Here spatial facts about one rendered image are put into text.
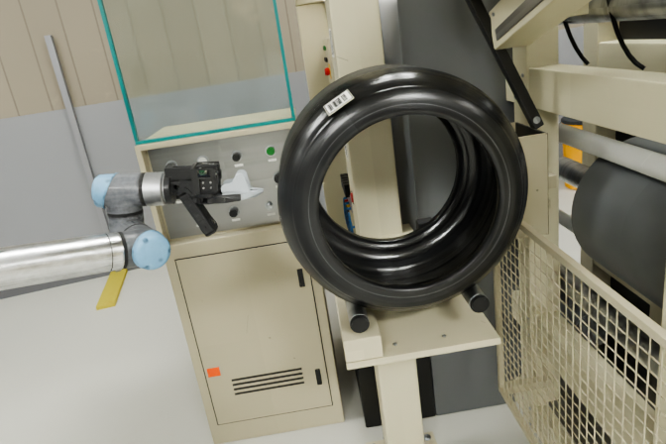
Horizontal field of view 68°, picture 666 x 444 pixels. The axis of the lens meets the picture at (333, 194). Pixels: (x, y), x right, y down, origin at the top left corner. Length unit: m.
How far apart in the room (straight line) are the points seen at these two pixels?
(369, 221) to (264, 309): 0.67
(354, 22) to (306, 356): 1.28
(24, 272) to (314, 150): 0.56
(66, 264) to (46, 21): 3.12
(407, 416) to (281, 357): 0.54
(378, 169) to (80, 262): 0.79
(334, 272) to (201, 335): 1.03
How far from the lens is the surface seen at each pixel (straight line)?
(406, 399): 1.80
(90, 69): 3.97
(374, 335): 1.19
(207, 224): 1.15
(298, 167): 1.01
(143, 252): 1.04
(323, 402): 2.20
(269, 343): 2.02
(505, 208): 1.12
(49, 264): 1.03
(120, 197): 1.16
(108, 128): 3.98
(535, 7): 1.16
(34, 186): 4.19
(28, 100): 4.09
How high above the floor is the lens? 1.53
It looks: 18 degrees down
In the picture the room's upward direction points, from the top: 8 degrees counter-clockwise
